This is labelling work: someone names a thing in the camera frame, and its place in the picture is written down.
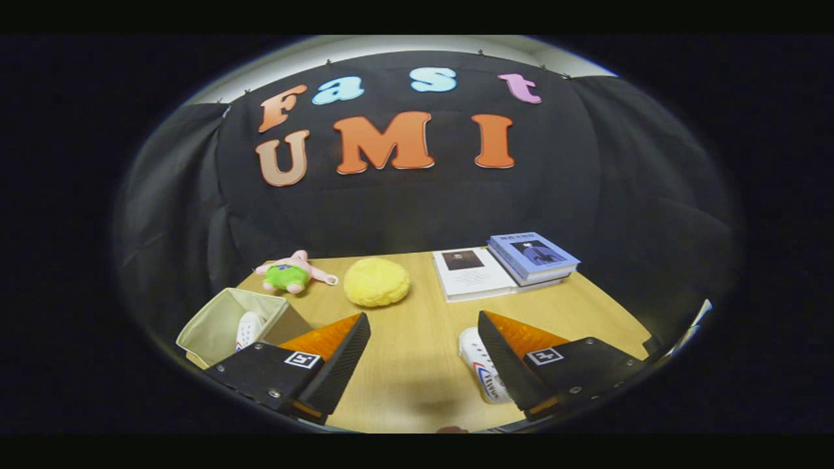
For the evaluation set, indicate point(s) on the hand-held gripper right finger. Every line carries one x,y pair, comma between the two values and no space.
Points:
505,365

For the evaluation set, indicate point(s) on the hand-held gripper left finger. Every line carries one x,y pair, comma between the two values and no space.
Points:
342,371

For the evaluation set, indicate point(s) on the white striped shoe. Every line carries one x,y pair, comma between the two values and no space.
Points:
479,365
249,329

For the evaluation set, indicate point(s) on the beige fabric storage box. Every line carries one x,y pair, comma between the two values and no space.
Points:
215,326

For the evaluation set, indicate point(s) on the white book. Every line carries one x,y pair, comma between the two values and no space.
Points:
472,277

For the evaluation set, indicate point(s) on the yellow plush toy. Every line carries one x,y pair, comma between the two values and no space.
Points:
376,283

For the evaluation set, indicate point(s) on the pink and green plush toy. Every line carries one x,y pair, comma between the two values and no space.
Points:
287,277

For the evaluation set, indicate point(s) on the blue book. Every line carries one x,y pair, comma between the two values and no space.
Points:
534,254

